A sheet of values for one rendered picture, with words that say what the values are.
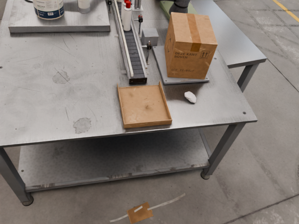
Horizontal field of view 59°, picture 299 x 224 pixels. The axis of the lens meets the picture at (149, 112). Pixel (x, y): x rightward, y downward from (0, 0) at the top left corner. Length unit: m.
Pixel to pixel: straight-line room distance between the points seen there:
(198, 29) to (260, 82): 1.79
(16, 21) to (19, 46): 0.22
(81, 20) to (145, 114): 0.92
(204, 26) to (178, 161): 0.99
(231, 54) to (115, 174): 1.20
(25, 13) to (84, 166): 1.16
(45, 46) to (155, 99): 0.83
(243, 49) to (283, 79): 1.45
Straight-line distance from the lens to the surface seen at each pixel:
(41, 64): 1.76
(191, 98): 1.56
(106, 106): 1.48
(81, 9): 2.11
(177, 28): 1.60
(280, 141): 2.82
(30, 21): 2.06
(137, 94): 1.54
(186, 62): 1.59
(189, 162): 2.05
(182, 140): 2.15
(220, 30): 2.25
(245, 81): 2.25
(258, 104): 3.03
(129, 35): 1.90
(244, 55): 2.08
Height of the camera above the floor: 1.96
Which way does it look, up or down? 50 degrees down
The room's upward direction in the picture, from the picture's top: 10 degrees clockwise
